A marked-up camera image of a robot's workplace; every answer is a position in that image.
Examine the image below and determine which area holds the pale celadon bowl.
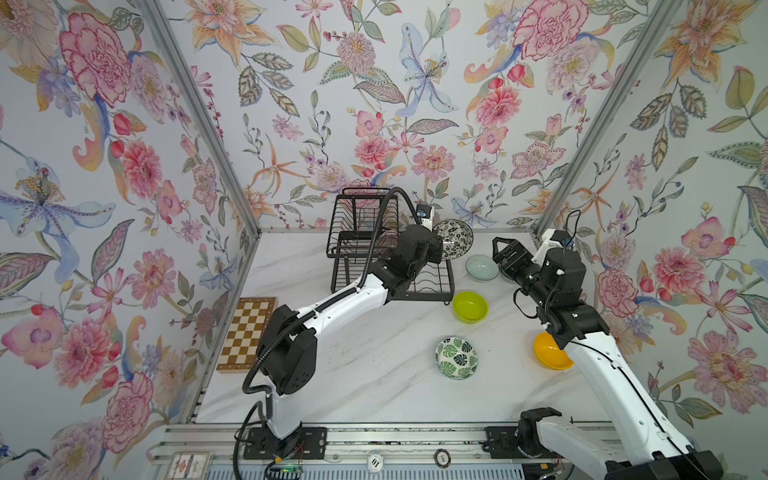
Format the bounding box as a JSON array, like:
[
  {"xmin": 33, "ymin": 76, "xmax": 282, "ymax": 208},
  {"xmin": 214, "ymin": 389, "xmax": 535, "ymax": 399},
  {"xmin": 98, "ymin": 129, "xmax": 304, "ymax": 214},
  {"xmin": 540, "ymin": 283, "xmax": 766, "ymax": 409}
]
[{"xmin": 465, "ymin": 255, "xmax": 499, "ymax": 282}]

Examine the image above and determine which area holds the lime green bowl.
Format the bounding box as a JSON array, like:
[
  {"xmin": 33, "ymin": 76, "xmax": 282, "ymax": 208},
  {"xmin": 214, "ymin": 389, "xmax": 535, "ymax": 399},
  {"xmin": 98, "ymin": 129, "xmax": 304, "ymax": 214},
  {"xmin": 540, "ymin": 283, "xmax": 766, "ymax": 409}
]
[{"xmin": 451, "ymin": 291, "xmax": 489, "ymax": 324}]

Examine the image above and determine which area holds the black white patterned bowl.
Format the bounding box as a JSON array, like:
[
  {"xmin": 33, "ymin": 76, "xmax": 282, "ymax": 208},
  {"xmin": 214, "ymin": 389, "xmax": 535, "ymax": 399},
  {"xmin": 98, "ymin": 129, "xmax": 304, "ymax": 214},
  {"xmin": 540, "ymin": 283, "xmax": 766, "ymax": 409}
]
[{"xmin": 433, "ymin": 219, "xmax": 474, "ymax": 260}]

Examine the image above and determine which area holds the green connector block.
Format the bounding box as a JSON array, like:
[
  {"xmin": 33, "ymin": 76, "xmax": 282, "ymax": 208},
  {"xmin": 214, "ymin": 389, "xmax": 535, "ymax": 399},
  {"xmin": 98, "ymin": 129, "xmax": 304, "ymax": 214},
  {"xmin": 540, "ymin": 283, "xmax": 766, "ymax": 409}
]
[{"xmin": 604, "ymin": 460, "xmax": 641, "ymax": 480}]

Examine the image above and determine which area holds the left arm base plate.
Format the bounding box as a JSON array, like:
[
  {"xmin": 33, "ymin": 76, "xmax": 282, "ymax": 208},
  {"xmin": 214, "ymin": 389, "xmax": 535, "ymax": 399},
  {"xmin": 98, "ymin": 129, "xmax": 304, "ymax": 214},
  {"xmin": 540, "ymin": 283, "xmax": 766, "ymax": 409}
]
[{"xmin": 242, "ymin": 426, "xmax": 328, "ymax": 460}]

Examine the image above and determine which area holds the white round knob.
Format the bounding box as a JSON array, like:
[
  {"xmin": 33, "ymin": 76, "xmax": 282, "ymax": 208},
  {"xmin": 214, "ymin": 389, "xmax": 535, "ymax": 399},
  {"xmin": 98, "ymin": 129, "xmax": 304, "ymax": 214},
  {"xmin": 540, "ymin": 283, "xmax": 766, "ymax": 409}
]
[{"xmin": 367, "ymin": 453, "xmax": 384, "ymax": 473}]

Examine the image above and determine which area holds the red white label sticker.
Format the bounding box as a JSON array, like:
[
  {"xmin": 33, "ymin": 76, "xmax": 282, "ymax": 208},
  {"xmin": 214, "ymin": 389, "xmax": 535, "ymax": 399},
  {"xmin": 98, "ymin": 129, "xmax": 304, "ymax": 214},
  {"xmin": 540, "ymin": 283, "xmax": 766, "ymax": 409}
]
[{"xmin": 164, "ymin": 452, "xmax": 214, "ymax": 480}]

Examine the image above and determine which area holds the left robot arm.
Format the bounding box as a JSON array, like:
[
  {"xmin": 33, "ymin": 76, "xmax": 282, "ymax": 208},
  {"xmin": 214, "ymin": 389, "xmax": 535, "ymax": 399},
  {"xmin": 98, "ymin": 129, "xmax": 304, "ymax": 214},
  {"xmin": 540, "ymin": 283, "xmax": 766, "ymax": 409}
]
[{"xmin": 242, "ymin": 224, "xmax": 443, "ymax": 440}]

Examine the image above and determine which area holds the green leaf pattern bowl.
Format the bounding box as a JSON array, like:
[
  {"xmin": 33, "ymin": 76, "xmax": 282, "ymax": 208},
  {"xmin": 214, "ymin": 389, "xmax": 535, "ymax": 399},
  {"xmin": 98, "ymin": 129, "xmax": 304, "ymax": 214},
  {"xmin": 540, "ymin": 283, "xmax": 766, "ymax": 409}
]
[{"xmin": 435, "ymin": 337, "xmax": 479, "ymax": 380}]

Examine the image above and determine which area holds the left black corrugated cable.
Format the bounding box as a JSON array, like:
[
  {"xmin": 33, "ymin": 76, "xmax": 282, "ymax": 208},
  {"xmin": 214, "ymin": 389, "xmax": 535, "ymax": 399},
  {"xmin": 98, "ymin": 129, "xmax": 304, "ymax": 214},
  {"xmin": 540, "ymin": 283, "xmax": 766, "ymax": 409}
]
[{"xmin": 241, "ymin": 187, "xmax": 421, "ymax": 397}]

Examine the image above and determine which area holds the yellow bowl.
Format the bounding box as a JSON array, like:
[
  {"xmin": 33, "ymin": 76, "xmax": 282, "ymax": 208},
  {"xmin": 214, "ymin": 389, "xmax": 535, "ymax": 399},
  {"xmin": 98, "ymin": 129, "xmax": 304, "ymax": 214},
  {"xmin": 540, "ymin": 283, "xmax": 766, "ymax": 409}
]
[{"xmin": 533, "ymin": 332, "xmax": 574, "ymax": 371}]

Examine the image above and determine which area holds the black ring marker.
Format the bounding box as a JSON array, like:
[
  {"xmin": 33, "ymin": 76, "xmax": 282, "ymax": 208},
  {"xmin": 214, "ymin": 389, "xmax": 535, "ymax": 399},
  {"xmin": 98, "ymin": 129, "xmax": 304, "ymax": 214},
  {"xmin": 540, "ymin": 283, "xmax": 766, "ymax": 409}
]
[{"xmin": 433, "ymin": 449, "xmax": 452, "ymax": 469}]

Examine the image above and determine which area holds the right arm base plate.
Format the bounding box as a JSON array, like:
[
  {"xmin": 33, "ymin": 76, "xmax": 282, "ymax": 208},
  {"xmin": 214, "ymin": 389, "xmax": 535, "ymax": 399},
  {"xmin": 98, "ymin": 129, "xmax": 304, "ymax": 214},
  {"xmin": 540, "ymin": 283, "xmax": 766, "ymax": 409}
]
[{"xmin": 482, "ymin": 425, "xmax": 539, "ymax": 460}]

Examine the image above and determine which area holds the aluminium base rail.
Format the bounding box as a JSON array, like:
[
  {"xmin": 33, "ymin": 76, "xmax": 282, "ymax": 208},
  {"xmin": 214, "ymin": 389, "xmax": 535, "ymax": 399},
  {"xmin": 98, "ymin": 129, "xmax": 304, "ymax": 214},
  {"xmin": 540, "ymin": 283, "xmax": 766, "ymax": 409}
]
[{"xmin": 146, "ymin": 421, "xmax": 667, "ymax": 480}]

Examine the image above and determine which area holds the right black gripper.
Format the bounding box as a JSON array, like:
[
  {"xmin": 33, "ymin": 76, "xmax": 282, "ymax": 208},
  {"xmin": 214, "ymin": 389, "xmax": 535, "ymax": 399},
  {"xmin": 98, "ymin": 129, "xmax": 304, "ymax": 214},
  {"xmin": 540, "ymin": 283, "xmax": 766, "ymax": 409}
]
[{"xmin": 494, "ymin": 238, "xmax": 551, "ymax": 315}]

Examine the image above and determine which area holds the wooden chessboard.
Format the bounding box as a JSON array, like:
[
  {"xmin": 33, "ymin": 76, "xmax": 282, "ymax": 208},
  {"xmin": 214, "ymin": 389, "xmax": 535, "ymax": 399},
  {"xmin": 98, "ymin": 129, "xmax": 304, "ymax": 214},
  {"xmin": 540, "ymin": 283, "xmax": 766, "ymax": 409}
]
[{"xmin": 216, "ymin": 297, "xmax": 277, "ymax": 373}]

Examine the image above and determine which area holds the black wire dish rack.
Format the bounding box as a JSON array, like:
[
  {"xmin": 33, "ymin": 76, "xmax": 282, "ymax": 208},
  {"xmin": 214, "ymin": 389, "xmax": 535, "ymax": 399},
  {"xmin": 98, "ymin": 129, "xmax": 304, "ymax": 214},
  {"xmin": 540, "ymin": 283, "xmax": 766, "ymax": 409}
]
[{"xmin": 326, "ymin": 187, "xmax": 455, "ymax": 305}]

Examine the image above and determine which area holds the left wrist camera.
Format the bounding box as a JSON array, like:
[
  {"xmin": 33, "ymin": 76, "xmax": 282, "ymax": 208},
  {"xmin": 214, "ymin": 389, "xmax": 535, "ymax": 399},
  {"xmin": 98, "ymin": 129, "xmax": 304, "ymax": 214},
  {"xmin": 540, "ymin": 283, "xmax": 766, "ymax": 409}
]
[{"xmin": 415, "ymin": 204, "xmax": 434, "ymax": 230}]

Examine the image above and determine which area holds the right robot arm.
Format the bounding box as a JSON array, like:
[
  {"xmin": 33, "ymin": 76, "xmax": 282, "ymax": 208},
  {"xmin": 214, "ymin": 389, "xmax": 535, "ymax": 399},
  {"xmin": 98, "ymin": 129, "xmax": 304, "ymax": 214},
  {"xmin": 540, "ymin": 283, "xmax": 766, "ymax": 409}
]
[{"xmin": 492, "ymin": 230, "xmax": 723, "ymax": 479}]

